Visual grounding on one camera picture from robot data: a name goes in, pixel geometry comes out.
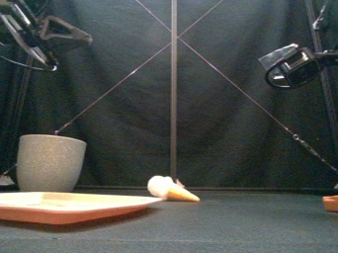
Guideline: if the diagonal wire with turnbuckle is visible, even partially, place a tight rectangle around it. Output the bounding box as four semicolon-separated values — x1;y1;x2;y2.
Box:
134;0;338;174

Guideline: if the dark slanted frame post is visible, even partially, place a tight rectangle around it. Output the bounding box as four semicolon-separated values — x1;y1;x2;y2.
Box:
303;0;338;152

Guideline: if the black cloth backdrop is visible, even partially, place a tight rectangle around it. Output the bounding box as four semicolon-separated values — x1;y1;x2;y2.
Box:
0;0;338;194

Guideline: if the toy ice cream cone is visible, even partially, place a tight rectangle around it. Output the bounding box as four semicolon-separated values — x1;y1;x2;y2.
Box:
147;175;202;203

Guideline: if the pink square plate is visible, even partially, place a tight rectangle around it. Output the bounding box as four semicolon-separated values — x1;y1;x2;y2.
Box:
0;191;165;226

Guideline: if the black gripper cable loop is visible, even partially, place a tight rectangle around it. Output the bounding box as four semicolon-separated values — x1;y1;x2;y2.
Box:
0;52;59;73

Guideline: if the vertical metal frame pole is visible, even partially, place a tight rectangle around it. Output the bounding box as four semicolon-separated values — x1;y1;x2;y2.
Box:
169;0;179;181

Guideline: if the small grey base piece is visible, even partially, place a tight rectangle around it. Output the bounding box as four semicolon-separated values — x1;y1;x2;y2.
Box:
0;174;18;188

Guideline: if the orange toy pie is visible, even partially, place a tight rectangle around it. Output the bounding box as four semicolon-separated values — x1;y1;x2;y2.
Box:
321;195;338;213

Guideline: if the grey speckled cup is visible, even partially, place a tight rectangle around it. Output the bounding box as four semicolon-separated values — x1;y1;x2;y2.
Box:
16;133;88;194

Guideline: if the thin diagonal brace wire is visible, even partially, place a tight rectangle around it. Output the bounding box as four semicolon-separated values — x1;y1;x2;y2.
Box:
54;0;227;136

